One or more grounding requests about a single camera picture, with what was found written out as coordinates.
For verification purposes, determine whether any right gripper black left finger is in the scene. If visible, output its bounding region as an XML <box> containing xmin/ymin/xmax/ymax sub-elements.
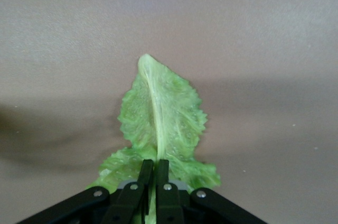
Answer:
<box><xmin>15</xmin><ymin>159</ymin><xmax>154</xmax><ymax>224</ymax></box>

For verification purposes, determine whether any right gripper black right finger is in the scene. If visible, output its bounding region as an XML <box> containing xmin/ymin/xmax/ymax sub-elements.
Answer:
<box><xmin>155</xmin><ymin>159</ymin><xmax>268</xmax><ymax>224</ymax></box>

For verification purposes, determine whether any green lettuce leaf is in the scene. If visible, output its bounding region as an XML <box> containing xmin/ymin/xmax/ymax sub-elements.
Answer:
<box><xmin>89</xmin><ymin>53</ymin><xmax>222</xmax><ymax>224</ymax></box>

